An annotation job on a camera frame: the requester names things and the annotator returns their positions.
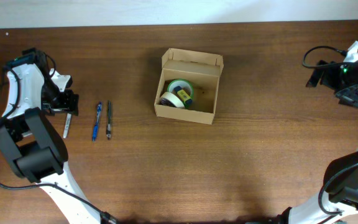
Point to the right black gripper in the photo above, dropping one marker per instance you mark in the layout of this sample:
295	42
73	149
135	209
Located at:
327	78

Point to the open cardboard box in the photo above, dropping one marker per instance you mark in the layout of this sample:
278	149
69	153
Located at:
203	71

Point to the blue retractable pen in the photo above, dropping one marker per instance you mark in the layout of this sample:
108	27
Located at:
96	123

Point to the white masking tape roll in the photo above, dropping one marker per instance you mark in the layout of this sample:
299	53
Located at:
170	99

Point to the yellow and black highlighter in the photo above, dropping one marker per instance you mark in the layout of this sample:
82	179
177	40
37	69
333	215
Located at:
183	95

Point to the clear black retractable pen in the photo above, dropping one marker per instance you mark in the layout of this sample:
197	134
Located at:
109	115

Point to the black and white marker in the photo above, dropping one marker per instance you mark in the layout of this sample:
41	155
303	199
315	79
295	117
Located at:
67	125

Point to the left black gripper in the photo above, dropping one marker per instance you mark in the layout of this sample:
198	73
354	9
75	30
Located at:
66	104

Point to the green tape roll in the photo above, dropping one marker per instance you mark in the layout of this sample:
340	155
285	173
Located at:
186	85

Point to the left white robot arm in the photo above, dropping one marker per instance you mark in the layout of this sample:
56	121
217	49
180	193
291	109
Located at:
31	146

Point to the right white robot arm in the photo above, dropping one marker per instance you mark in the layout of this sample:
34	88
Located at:
338	196

